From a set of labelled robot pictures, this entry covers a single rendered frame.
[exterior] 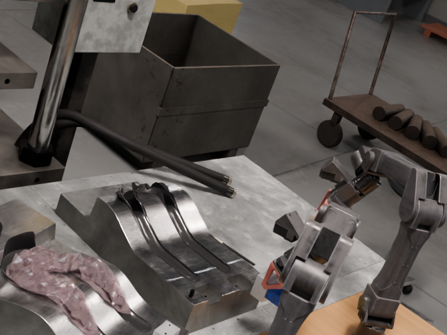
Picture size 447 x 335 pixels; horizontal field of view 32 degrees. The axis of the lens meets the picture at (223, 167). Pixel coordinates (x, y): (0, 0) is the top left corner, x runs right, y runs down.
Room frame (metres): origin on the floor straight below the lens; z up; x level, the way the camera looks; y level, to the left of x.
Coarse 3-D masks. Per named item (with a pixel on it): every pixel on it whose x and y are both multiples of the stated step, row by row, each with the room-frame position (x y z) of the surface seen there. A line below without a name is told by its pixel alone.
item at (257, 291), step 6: (258, 276) 1.51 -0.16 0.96; (264, 276) 1.52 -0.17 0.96; (276, 276) 1.53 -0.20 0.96; (258, 282) 1.51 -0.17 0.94; (270, 282) 1.50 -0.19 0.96; (276, 282) 1.52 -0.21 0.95; (252, 288) 1.51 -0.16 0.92; (258, 288) 1.50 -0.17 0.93; (252, 294) 1.51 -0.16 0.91; (258, 294) 1.50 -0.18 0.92; (264, 294) 1.49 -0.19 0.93; (270, 294) 1.49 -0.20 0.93; (276, 294) 1.48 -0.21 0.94; (264, 300) 1.50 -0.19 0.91; (270, 300) 1.49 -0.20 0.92; (276, 300) 1.48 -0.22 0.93
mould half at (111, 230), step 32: (96, 192) 1.77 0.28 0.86; (96, 224) 1.61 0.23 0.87; (128, 224) 1.59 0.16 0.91; (160, 224) 1.65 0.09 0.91; (192, 224) 1.73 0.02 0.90; (128, 256) 1.54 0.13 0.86; (192, 256) 1.60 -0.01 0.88; (224, 256) 1.66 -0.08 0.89; (160, 288) 1.47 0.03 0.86; (192, 288) 1.47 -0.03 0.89; (224, 288) 1.51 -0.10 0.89; (192, 320) 1.42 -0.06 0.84
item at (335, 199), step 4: (352, 180) 1.93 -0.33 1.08; (336, 184) 1.97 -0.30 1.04; (360, 192) 1.89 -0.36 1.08; (336, 196) 1.89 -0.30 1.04; (356, 196) 1.89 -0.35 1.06; (360, 196) 1.90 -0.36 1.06; (364, 196) 1.90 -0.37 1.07; (332, 200) 1.87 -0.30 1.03; (336, 200) 1.87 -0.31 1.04; (340, 200) 1.89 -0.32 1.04; (348, 200) 1.89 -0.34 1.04; (352, 200) 1.89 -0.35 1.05; (356, 200) 1.90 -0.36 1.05; (360, 200) 1.91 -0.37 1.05; (340, 204) 1.87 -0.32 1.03; (344, 204) 1.89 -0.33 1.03; (348, 204) 1.90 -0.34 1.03; (352, 204) 1.90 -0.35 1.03; (348, 208) 1.89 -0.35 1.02
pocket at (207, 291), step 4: (208, 284) 1.51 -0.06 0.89; (196, 288) 1.48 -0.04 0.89; (200, 288) 1.49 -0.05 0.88; (204, 288) 1.50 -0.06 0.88; (208, 288) 1.51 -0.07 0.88; (212, 288) 1.51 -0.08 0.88; (200, 292) 1.50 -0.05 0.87; (204, 292) 1.51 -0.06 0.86; (208, 292) 1.51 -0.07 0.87; (212, 292) 1.50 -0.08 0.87; (216, 292) 1.50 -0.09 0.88; (220, 292) 1.49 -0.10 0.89; (204, 296) 1.49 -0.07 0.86; (208, 296) 1.50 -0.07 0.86; (212, 296) 1.50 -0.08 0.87; (216, 296) 1.50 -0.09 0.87; (220, 296) 1.49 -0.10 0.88; (208, 300) 1.49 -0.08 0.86; (212, 300) 1.49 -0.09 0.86; (216, 300) 1.48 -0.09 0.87; (208, 304) 1.45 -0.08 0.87
